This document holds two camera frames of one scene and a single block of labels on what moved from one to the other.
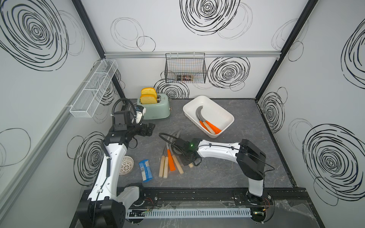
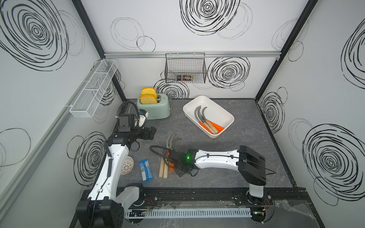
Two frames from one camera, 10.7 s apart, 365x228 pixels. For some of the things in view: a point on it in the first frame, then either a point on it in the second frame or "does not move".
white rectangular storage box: x=210 y=111 does not move
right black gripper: x=184 y=162 -> x=179 y=173
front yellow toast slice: x=148 y=99 does not move
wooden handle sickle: x=198 y=114 -> x=206 y=120
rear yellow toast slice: x=148 y=91 does not move
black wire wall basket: x=185 y=68 does not move
